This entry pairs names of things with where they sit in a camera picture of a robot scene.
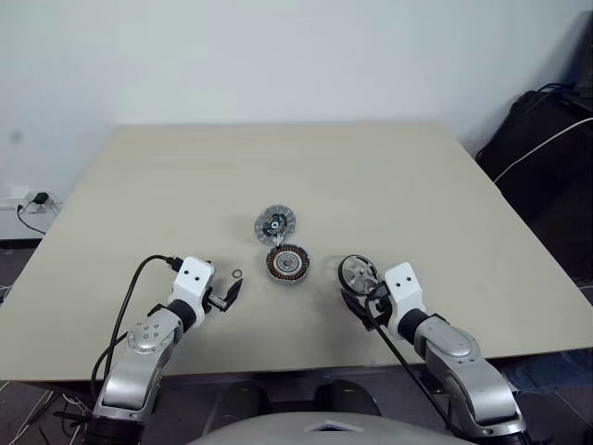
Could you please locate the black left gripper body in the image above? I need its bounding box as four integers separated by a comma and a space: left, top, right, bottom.
202, 272, 235, 313

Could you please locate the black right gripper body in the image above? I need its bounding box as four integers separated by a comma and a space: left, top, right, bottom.
364, 295, 396, 332

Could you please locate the black rimmed silver motor rotor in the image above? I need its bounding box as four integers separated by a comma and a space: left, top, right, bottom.
336, 253, 379, 296

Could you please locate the grey round motor cover plate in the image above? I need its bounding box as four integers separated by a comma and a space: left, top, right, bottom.
254, 205, 298, 247

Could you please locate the copper wound motor stator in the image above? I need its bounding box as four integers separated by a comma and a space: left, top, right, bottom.
265, 235, 310, 286

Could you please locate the dark rounded shape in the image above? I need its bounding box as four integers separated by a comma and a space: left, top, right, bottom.
314, 378, 382, 418

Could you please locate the silver robot torso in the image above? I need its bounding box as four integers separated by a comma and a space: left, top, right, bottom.
184, 411, 469, 445

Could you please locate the blue denim cloth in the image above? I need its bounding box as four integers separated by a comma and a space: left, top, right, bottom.
502, 350, 593, 395

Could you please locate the large black bag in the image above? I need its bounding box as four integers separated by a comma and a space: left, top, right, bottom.
475, 83, 593, 284

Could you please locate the white power strip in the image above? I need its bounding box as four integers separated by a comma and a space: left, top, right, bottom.
0, 186, 62, 213

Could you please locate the dark upright panel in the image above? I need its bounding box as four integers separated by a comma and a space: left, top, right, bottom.
565, 8, 593, 101

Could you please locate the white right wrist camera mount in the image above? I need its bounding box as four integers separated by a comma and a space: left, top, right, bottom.
383, 261, 428, 334

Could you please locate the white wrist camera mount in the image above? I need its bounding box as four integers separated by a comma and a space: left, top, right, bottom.
383, 261, 428, 334
167, 256, 217, 322

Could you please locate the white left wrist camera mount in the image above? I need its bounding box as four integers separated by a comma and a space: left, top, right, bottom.
167, 256, 217, 322

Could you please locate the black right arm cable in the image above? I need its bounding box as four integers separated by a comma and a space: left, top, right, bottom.
363, 294, 462, 439

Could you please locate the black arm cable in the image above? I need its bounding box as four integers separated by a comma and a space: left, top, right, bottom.
90, 253, 185, 400
363, 294, 462, 439

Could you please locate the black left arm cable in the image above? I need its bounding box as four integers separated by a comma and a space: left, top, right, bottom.
90, 253, 185, 400

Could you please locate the black power cord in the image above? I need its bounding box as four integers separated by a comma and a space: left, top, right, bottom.
17, 202, 48, 235

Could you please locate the thin white cable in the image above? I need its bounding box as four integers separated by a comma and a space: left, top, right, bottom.
492, 117, 593, 184

